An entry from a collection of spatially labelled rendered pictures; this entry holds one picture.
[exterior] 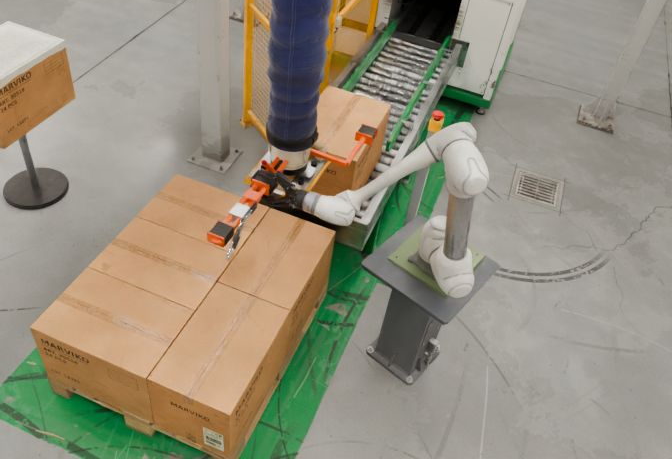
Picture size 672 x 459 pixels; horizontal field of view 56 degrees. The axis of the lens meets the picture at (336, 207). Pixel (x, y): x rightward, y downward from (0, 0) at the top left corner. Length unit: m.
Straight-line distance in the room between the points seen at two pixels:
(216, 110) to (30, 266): 1.52
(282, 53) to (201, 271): 1.24
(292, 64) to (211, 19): 1.63
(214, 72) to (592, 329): 2.86
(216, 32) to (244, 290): 1.71
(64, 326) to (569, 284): 3.02
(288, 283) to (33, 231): 1.83
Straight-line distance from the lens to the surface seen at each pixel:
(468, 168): 2.31
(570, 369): 3.95
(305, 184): 2.85
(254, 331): 2.97
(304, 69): 2.50
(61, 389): 3.48
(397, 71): 4.87
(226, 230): 2.44
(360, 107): 3.65
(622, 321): 4.34
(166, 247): 3.32
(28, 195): 4.53
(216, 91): 4.29
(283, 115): 2.63
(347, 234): 3.49
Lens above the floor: 2.96
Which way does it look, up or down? 43 degrees down
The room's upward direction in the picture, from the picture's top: 9 degrees clockwise
